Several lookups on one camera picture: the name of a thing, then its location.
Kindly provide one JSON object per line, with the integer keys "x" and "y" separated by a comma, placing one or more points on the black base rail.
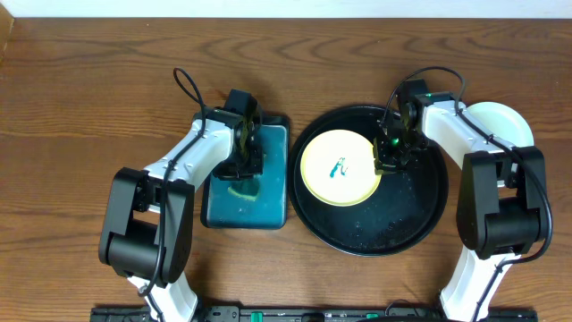
{"x": 400, "y": 312}

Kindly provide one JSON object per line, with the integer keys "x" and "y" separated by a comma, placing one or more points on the green yellow sponge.
{"x": 246, "y": 189}

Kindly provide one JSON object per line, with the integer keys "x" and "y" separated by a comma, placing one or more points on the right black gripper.
{"x": 383, "y": 161}

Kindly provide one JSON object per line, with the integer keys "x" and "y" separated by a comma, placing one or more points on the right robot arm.
{"x": 502, "y": 210}

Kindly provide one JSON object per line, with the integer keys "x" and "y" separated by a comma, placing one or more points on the round black serving tray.
{"x": 402, "y": 210}

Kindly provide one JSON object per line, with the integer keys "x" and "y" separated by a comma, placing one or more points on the yellow plate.
{"x": 337, "y": 167}

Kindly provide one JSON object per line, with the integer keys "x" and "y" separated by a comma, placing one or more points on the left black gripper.
{"x": 243, "y": 165}

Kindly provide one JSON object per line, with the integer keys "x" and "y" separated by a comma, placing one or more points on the teal rectangular tray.
{"x": 220, "y": 209}

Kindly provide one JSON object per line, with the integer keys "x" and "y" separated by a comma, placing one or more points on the brown cardboard box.
{"x": 6, "y": 26}

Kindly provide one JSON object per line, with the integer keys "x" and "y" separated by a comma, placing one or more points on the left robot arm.
{"x": 147, "y": 230}

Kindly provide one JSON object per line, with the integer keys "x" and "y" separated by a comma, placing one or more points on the white plate with scribble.
{"x": 504, "y": 122}

